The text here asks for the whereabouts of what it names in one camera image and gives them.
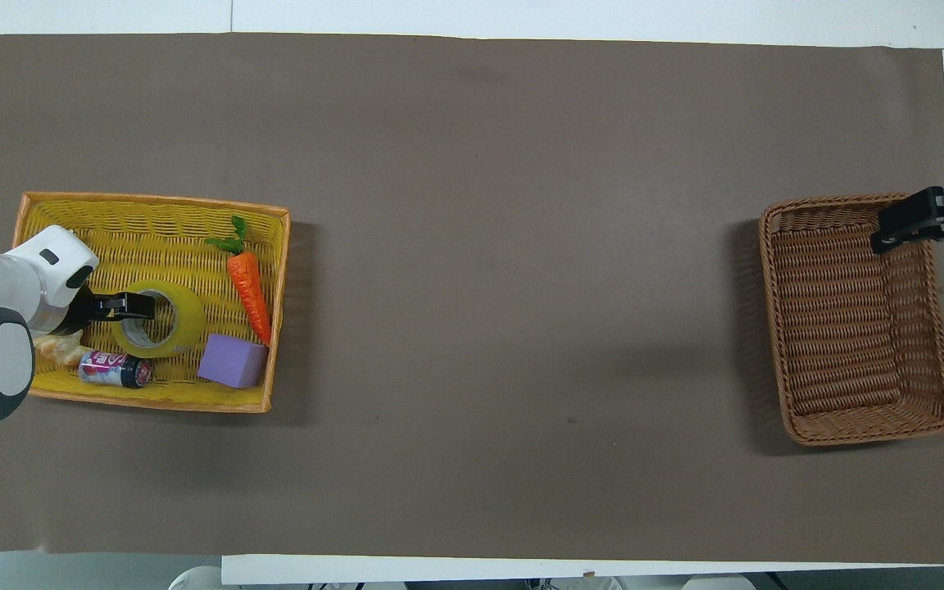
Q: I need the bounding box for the yellow tape roll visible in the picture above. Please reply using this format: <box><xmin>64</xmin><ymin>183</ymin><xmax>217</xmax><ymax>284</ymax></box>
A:
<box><xmin>110</xmin><ymin>279</ymin><xmax>207</xmax><ymax>361</ymax></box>

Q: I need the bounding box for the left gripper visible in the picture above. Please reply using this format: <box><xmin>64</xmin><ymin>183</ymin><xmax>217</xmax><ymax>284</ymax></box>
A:
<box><xmin>51</xmin><ymin>283</ymin><xmax>116</xmax><ymax>338</ymax></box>

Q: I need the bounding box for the yellow wicker basket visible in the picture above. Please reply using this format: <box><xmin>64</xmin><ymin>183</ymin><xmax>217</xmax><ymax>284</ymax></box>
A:
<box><xmin>11</xmin><ymin>192</ymin><xmax>292</xmax><ymax>415</ymax></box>

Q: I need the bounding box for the beige toy bread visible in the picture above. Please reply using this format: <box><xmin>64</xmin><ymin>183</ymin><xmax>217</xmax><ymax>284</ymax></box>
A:
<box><xmin>33</xmin><ymin>331</ymin><xmax>98</xmax><ymax>368</ymax></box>

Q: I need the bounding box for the small drink can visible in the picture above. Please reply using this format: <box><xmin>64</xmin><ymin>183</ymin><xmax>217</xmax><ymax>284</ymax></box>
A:
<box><xmin>78</xmin><ymin>350</ymin><xmax>153</xmax><ymax>389</ymax></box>

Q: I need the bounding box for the purple foam block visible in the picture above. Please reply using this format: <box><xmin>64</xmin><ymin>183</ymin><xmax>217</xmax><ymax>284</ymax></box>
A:
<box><xmin>197</xmin><ymin>333</ymin><xmax>270</xmax><ymax>390</ymax></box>

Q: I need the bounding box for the orange toy carrot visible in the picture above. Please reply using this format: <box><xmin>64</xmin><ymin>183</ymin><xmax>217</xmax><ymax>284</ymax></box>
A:
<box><xmin>204</xmin><ymin>216</ymin><xmax>274</xmax><ymax>346</ymax></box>

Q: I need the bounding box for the brown wicker basket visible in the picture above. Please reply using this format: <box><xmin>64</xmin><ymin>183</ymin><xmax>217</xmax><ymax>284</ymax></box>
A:
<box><xmin>758</xmin><ymin>193</ymin><xmax>944</xmax><ymax>447</ymax></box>

